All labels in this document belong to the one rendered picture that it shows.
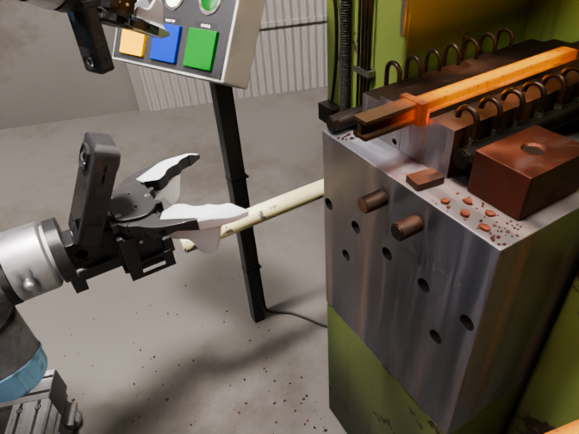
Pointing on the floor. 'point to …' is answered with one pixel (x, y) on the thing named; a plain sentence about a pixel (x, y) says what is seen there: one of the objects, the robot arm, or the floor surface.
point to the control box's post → (237, 191)
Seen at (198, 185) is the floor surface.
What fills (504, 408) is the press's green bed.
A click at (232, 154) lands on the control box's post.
